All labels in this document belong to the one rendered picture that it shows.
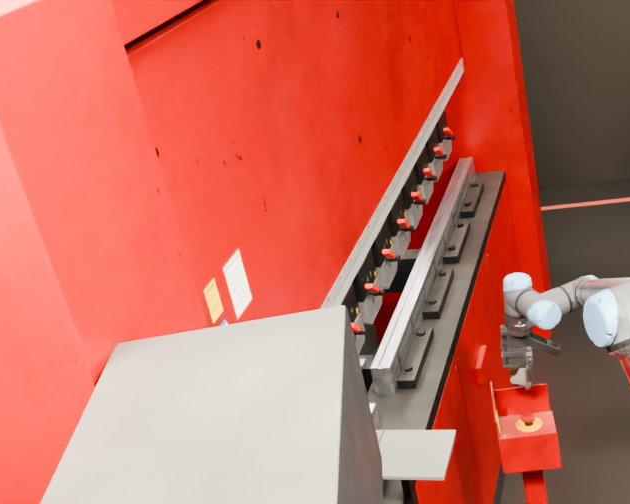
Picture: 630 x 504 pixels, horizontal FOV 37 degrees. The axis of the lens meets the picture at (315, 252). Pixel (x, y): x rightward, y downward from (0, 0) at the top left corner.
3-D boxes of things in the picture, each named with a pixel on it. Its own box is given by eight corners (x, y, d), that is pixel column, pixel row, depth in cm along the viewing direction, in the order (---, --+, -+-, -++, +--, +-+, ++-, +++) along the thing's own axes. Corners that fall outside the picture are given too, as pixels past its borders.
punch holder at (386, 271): (387, 292, 268) (376, 239, 261) (359, 293, 271) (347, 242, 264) (398, 267, 280) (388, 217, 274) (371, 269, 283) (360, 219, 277)
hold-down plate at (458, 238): (458, 263, 342) (457, 256, 341) (444, 264, 344) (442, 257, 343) (470, 228, 368) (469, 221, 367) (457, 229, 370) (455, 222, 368)
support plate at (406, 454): (444, 480, 217) (443, 477, 216) (336, 478, 226) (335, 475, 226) (456, 432, 232) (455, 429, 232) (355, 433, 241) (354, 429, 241)
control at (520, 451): (561, 467, 262) (554, 414, 255) (503, 474, 265) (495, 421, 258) (552, 425, 280) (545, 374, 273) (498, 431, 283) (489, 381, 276)
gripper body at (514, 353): (501, 357, 271) (499, 320, 266) (532, 355, 270) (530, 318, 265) (503, 371, 264) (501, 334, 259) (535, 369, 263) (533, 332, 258)
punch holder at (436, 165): (436, 183, 336) (429, 140, 329) (413, 185, 339) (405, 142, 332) (443, 167, 348) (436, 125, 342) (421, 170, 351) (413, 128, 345)
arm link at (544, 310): (573, 296, 244) (548, 280, 254) (536, 310, 241) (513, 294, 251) (575, 321, 248) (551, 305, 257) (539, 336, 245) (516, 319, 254)
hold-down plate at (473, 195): (474, 217, 376) (473, 210, 375) (461, 218, 378) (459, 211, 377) (484, 188, 402) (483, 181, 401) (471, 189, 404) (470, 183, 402)
